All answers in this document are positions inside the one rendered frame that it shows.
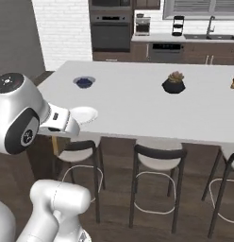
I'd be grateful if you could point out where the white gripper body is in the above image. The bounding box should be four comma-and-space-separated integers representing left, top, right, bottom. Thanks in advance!
38, 108, 81, 137

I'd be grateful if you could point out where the white plate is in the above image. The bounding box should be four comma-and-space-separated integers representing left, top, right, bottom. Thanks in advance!
69, 106, 99, 128

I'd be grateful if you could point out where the brown dining counter base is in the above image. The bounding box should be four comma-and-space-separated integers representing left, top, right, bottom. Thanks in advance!
25, 134, 73, 182

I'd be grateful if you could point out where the black stool with white seat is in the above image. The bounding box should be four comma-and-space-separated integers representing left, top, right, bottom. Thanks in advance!
201, 146, 234, 240
128, 138, 189, 235
54, 133, 107, 225

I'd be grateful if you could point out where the blue bowl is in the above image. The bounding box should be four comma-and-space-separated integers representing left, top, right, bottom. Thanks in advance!
73, 75, 96, 90

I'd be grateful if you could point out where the succulent in black pot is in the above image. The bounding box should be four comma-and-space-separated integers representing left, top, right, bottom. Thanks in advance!
161, 71, 187, 95

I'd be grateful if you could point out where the dark dishwasher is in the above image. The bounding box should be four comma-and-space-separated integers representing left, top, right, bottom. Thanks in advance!
148, 42, 186, 63

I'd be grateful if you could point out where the silver coffee machine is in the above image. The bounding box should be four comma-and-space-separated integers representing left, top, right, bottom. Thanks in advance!
134, 12, 152, 37

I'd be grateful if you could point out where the brown cupboard run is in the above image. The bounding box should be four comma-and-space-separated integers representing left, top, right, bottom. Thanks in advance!
92, 41, 234, 66

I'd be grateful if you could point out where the dark sink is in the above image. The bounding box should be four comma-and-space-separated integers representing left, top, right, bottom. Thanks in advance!
184, 33, 234, 41

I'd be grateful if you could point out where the silver sink tap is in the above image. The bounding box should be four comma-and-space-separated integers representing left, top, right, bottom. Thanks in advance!
206, 15, 217, 36

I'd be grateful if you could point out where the window with grey blinds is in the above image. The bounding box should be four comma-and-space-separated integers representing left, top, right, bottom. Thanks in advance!
162, 0, 234, 21

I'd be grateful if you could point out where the dark wall oven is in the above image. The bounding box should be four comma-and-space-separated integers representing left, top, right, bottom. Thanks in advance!
89, 0, 135, 53

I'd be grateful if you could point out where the brown wall cupboard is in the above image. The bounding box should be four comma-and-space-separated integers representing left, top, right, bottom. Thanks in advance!
133, 0, 161, 10

